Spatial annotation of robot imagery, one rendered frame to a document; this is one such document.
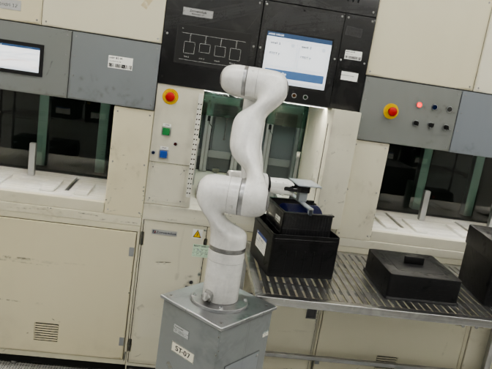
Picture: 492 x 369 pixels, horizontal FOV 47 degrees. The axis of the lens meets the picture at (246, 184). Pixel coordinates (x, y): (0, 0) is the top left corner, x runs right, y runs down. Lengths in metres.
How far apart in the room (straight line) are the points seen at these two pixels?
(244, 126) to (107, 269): 1.12
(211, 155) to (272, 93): 1.58
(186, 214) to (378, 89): 1.01
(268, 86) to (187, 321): 0.80
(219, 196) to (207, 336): 0.43
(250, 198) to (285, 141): 1.70
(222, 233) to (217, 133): 1.65
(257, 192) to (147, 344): 1.26
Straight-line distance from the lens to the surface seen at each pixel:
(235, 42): 2.45
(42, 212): 2.64
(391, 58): 2.59
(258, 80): 1.87
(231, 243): 1.80
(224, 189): 1.76
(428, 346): 3.02
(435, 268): 2.39
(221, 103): 2.96
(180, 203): 2.54
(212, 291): 1.86
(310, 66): 2.49
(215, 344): 1.80
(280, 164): 3.43
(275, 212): 2.25
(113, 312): 2.74
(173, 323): 1.92
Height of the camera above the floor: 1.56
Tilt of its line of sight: 12 degrees down
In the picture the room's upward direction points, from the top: 9 degrees clockwise
